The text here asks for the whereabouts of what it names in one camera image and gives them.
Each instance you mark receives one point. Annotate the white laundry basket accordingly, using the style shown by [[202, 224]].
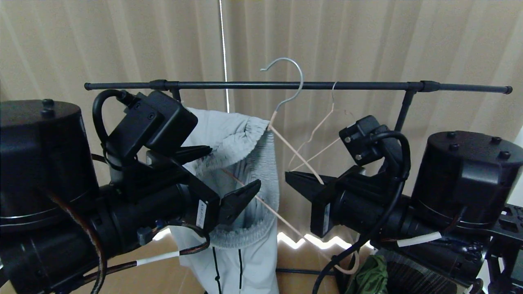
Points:
[[416, 281]]

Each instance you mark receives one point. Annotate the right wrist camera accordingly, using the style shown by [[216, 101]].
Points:
[[359, 139]]

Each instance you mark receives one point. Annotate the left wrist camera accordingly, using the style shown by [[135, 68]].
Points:
[[155, 122]]

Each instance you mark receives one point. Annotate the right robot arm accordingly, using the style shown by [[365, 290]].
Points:
[[461, 175]]

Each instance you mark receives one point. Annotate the black clothes rack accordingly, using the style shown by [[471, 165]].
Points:
[[367, 85]]

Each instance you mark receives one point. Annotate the green garment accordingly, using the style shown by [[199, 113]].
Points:
[[369, 277]]

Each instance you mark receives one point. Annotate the pale grey shorts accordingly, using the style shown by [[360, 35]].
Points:
[[245, 134]]

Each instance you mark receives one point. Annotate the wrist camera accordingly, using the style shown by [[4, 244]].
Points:
[[155, 122], [359, 139]]

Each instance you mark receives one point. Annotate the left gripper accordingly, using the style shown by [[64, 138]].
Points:
[[163, 204]]

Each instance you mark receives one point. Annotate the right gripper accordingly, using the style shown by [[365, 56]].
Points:
[[359, 212]]

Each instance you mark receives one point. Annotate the pink clothes hanger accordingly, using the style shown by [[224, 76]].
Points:
[[333, 100], [302, 79]]

